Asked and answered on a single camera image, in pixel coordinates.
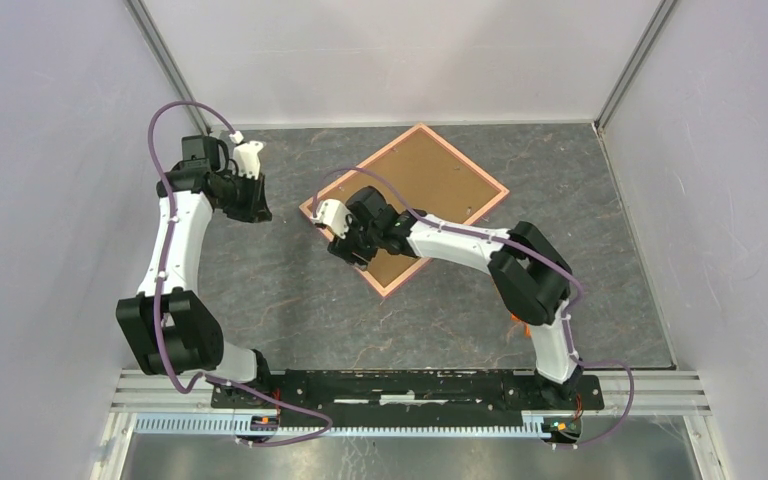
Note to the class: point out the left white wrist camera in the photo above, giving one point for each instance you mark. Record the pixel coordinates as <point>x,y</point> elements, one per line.
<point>246,155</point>

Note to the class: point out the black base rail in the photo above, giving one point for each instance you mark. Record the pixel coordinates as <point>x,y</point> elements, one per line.
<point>407,398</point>

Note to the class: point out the pink wooden photo frame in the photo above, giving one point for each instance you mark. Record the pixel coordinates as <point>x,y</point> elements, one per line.
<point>432,175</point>

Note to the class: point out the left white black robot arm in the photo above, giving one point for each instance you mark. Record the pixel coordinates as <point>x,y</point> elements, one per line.
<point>166,325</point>

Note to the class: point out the orange curved pipe piece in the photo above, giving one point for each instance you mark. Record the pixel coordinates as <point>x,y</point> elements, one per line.
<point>520,323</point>

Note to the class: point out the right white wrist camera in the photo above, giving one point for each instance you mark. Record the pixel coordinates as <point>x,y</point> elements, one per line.
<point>334,216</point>

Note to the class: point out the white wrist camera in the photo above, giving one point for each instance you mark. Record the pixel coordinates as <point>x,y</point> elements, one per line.
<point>334,216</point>
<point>246,155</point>

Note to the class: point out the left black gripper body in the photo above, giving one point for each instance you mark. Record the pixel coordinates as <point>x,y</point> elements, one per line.
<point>238,196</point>

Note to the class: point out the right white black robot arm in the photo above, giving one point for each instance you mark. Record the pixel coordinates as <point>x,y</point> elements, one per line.
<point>533,280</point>

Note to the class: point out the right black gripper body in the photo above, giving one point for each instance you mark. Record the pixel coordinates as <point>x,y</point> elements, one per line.
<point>363,239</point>

